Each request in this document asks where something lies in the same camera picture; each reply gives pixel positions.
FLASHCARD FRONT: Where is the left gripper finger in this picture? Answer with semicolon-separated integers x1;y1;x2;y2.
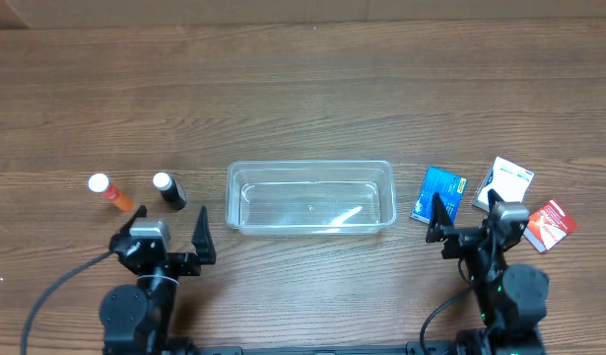
119;205;147;235
191;206;215;259

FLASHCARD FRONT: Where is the blue packet box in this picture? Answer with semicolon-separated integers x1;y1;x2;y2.
411;166;468;224

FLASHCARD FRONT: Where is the orange bottle white cap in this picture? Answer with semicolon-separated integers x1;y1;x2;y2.
88;173;133;212

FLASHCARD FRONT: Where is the dark bottle white cap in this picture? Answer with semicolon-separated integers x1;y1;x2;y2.
153;172;186;210

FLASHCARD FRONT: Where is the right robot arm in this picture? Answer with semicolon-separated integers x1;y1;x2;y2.
419;189;549;355

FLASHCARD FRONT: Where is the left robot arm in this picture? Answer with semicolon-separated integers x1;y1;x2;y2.
100;205;217;354

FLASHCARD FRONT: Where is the clear plastic container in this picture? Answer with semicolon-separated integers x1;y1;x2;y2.
225;160;397;236

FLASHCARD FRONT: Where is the white packet box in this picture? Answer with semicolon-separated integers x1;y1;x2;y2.
472;157;534;211

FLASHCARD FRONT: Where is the red packet box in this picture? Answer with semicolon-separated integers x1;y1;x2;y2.
524;199;577;252

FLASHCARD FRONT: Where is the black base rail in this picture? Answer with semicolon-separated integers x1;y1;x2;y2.
183;339;461;355

